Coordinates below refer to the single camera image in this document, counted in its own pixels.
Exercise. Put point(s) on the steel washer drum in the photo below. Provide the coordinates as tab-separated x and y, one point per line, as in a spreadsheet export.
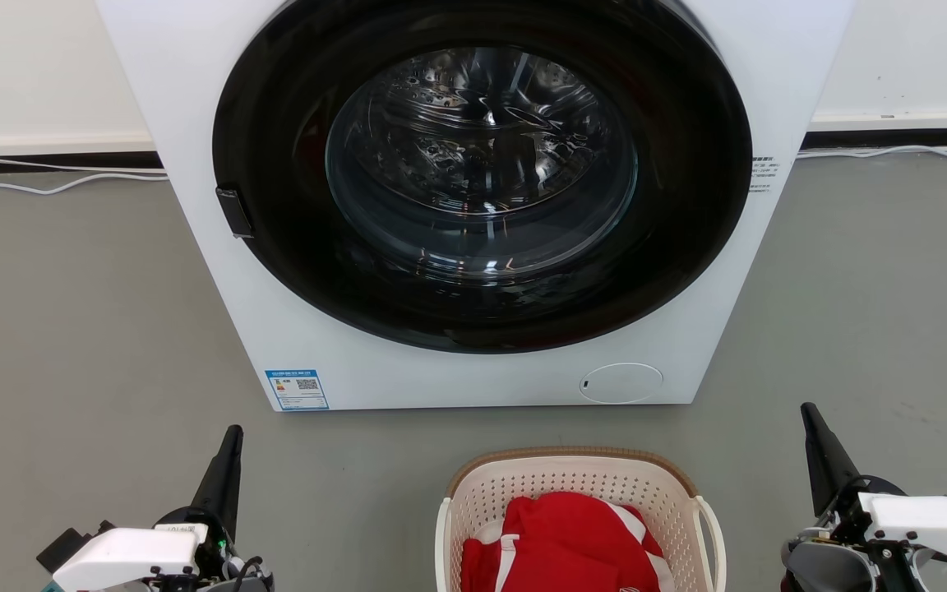
482	148

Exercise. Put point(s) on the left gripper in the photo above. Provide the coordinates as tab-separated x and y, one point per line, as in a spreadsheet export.
214	543

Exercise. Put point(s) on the black round washer door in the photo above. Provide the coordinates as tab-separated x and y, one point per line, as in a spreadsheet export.
276	247

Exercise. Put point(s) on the blue energy label sticker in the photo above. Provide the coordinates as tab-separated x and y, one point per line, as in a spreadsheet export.
297	390

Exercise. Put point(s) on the cream perforated laundry basket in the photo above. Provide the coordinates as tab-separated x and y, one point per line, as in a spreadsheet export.
572	477

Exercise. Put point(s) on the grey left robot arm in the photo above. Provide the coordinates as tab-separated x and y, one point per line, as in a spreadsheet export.
253	585

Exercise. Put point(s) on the round white filter cover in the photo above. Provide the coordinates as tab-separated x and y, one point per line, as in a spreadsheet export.
621	383

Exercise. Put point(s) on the small black text sticker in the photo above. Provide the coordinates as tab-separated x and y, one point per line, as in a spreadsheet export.
763	174

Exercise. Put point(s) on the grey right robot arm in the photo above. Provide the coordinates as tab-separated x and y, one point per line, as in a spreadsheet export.
819	569

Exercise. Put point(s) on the white front-load washing machine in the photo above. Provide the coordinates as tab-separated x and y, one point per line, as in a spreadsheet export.
441	378

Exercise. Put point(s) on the red garment with white stripes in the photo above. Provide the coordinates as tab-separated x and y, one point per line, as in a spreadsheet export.
564	543

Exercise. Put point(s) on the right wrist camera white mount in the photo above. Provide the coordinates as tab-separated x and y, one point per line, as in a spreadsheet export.
926	522

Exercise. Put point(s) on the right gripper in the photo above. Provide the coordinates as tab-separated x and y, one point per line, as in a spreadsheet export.
852	514

